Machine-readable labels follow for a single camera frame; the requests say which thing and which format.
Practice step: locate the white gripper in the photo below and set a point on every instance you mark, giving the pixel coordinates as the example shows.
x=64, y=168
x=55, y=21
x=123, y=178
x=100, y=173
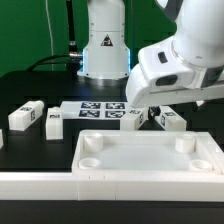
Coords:
x=162, y=77

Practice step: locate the white L-shaped obstacle wall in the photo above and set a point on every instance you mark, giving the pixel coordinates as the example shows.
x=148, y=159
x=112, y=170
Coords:
x=153, y=187

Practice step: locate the white marker base plate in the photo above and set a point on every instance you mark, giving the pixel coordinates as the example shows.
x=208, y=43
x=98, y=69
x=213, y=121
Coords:
x=93, y=110

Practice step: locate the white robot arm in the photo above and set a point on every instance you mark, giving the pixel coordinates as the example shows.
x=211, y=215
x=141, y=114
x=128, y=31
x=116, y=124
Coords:
x=198, y=40

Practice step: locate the white part at left edge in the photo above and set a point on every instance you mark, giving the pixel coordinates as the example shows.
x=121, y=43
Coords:
x=1, y=139

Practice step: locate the white desk tabletop tray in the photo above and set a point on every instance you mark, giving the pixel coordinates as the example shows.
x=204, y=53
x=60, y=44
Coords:
x=166, y=151

